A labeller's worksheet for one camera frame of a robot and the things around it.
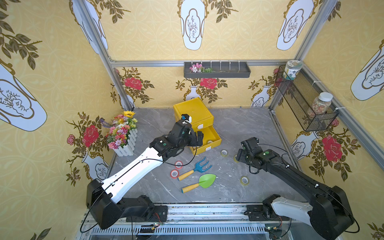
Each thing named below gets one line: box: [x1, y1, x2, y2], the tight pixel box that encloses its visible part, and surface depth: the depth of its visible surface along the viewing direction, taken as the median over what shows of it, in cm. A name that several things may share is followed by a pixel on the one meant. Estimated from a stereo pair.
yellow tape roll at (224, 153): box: [220, 149, 228, 157], surface depth 97 cm
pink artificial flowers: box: [189, 62, 215, 73], surface depth 89 cm
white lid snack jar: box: [312, 91, 334, 115], surface depth 66 cm
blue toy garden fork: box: [177, 157, 212, 181], surface depth 92 cm
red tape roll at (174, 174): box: [170, 169, 179, 179], surface depth 89 cm
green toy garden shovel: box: [181, 173, 217, 194], surface depth 85 cm
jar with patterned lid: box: [283, 60, 303, 81], surface depth 87 cm
